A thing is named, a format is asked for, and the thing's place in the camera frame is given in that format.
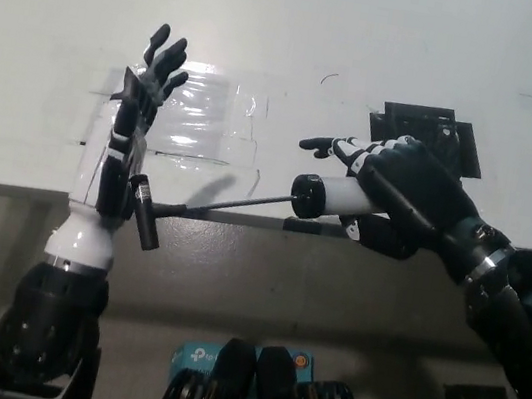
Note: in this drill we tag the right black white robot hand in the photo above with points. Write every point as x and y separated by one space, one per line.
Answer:
425 184

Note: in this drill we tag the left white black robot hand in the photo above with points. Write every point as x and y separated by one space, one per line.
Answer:
93 172

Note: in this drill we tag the black tape patch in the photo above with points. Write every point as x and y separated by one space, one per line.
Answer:
409 123

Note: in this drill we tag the clear plastic sheet taped down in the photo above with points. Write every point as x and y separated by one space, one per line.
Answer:
208 119

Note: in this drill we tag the small black tape strip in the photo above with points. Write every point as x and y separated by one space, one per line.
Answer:
302 226

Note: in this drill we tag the teal router box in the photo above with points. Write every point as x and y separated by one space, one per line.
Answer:
195 356

